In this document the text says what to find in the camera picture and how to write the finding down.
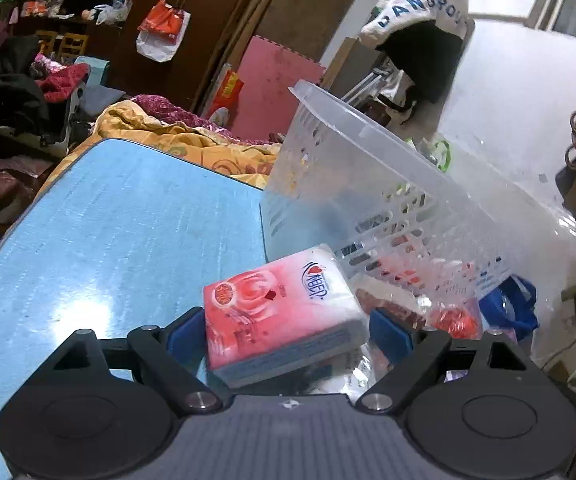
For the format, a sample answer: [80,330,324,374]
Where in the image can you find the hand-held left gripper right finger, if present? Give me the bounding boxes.
[353,307,531,413]

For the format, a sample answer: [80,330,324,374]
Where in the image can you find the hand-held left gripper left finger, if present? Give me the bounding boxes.
[50,306,223,415]

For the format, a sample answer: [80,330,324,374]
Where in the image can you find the clear bag of red sweets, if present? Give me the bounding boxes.
[428,305,484,342]

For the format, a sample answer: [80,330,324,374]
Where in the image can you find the pink tissue pack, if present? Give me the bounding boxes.
[203,244,369,390]

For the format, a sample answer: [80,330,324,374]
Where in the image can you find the clear plastic basket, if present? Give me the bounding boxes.
[259,80,519,311]

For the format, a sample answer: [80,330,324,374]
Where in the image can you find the dark red snack packet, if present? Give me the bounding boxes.
[357,274,426,332]

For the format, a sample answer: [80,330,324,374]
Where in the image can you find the blue bag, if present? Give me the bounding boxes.
[478,275,539,341]

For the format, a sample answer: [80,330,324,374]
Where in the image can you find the green and white bag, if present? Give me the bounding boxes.
[430,139,452,172]

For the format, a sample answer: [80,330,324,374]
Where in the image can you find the yellow patterned blanket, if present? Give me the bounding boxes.
[95,97,281,191]

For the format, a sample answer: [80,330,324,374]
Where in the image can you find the magenta patterned blanket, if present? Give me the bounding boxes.
[132,94,241,137]

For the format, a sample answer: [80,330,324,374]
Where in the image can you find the red printed sack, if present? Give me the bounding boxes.
[212,67,245,112]

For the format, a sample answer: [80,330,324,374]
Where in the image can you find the grey metal poles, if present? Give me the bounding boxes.
[342,69,386,103]

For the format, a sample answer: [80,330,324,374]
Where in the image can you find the pink foam mat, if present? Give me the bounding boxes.
[228,35,329,143]

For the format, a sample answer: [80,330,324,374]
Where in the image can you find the white and black jacket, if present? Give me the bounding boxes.
[359,0,474,106]

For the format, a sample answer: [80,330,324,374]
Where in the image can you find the dark cloth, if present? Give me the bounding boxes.
[0,35,51,128]

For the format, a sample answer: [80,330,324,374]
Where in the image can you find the orange and white plastic bag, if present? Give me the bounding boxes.
[136,0,192,63]

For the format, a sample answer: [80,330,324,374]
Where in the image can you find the yellow crates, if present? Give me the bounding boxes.
[35,30,88,61]

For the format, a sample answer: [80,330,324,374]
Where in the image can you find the brown wooden wardrobe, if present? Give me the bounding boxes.
[88,0,263,116]

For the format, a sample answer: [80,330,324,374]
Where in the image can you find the brown wooden board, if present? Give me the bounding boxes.
[248,0,373,68]

